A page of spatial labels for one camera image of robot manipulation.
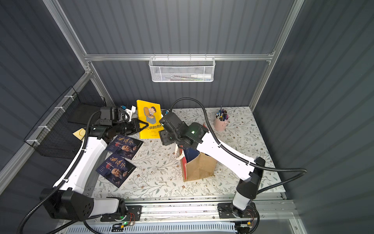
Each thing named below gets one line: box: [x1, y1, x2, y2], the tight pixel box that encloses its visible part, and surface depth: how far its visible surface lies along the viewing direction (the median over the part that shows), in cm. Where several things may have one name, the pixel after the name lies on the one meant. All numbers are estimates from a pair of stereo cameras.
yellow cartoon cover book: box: [136, 99, 165, 139], surface depth 78 cm
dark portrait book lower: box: [95, 153, 137, 189], surface depth 88 cm
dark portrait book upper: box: [107, 134, 144, 160], surface depth 98 cm
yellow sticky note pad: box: [72, 127, 87, 141], surface depth 75 cm
